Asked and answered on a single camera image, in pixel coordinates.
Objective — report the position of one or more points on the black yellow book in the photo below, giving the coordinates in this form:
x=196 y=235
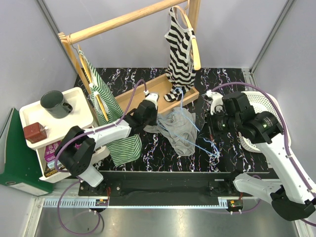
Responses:
x=49 y=171

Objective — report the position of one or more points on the white perforated plastic basket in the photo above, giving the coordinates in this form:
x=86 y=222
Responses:
x=262 y=121

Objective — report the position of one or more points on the wooden clothes rack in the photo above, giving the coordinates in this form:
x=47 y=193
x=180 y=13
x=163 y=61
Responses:
x=114 y=33

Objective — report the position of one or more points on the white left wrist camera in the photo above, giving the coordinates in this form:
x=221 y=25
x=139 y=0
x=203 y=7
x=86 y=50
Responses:
x=153 y=96

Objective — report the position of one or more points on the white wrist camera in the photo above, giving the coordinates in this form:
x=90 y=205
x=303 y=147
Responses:
x=215 y=101
x=153 y=96

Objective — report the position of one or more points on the purple book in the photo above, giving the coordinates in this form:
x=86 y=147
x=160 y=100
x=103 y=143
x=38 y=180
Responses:
x=49 y=153

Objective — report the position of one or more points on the green binder folder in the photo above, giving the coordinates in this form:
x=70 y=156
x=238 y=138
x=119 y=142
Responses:
x=19 y=165

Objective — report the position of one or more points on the blue book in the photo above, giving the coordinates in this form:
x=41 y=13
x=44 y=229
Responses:
x=51 y=164

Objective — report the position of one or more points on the wooden hanger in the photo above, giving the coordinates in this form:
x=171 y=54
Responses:
x=90 y=79
x=195 y=51

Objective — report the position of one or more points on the blue wire hanger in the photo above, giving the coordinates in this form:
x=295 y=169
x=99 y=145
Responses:
x=180 y=125

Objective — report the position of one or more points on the wooden hanger left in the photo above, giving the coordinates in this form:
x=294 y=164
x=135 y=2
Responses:
x=90 y=79

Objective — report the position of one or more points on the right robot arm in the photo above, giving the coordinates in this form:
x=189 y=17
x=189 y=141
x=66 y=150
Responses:
x=294 y=198

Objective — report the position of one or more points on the wooden hanger right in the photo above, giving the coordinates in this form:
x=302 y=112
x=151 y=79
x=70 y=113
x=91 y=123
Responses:
x=195 y=51

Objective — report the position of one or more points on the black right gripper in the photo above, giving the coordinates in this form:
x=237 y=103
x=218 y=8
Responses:
x=213 y=131

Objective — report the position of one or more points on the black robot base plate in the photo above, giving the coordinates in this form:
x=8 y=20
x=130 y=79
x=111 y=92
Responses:
x=162 y=189

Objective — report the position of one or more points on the black white striped tank top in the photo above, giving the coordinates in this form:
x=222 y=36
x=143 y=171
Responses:
x=180 y=71

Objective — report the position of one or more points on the dark green mug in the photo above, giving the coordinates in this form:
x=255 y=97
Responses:
x=55 y=103

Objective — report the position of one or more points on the red brown cube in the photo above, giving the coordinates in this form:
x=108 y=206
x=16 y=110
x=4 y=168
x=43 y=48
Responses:
x=35 y=132

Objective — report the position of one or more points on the white bedside shelf unit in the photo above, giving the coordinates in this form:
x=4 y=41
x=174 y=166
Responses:
x=81 y=116

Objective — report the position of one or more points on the grey tank top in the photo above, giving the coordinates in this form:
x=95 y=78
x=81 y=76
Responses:
x=176 y=145

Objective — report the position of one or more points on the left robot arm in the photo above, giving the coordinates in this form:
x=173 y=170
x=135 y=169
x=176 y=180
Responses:
x=76 y=149

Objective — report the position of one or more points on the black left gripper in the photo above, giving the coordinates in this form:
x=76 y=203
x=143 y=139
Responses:
x=153 y=122

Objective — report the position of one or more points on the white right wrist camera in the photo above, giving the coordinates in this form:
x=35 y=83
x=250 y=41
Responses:
x=215 y=101

